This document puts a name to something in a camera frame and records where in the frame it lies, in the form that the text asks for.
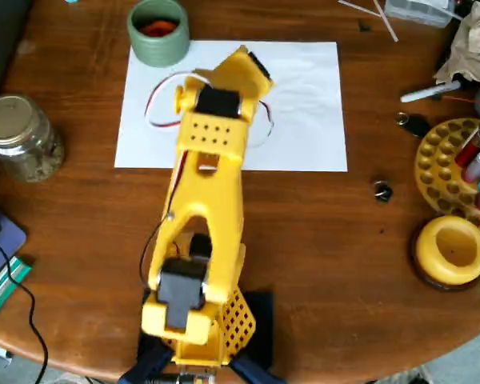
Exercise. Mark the green striped book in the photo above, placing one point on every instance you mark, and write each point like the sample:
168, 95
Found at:
4, 288

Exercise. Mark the black key fob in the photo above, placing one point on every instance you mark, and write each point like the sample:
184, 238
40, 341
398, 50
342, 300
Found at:
418, 126

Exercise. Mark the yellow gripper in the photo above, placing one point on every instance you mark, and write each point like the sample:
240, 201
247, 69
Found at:
258, 66

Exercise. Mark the thin white stick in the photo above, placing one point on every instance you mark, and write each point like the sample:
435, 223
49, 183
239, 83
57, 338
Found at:
388, 22
360, 8

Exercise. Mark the orange plastic object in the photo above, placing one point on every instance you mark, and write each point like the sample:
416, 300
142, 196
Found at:
156, 28

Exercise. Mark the silver pink lighter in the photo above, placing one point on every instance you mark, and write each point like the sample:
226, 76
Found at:
479, 166

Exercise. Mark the green ribbed cup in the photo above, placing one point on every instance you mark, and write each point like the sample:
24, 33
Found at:
158, 50

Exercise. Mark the blue clamp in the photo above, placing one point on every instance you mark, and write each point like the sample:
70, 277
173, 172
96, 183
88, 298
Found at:
256, 370
144, 366

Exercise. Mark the white marker pen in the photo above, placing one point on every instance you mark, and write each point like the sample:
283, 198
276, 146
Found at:
424, 94

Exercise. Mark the dark grey furniture panel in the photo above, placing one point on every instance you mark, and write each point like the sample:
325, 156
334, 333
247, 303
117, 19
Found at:
0, 40

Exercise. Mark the white paper sheet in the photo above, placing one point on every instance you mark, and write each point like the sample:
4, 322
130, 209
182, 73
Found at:
304, 120

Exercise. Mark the purple notebook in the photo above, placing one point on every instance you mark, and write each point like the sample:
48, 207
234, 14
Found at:
4, 248

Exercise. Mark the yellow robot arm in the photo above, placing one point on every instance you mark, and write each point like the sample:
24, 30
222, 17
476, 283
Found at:
208, 192

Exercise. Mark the crumpled brown paper bag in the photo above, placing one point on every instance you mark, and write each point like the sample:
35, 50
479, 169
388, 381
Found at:
476, 44

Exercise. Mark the glass jar with gold lid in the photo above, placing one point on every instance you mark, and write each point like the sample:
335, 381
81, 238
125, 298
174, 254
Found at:
18, 136

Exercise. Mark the clear plastic box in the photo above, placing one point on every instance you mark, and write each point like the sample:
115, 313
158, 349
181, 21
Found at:
418, 10

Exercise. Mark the yellow round holder tray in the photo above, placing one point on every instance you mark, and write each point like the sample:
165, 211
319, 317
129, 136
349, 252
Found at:
436, 172

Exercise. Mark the yellow round bowl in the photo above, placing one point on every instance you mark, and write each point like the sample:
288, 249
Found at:
428, 248

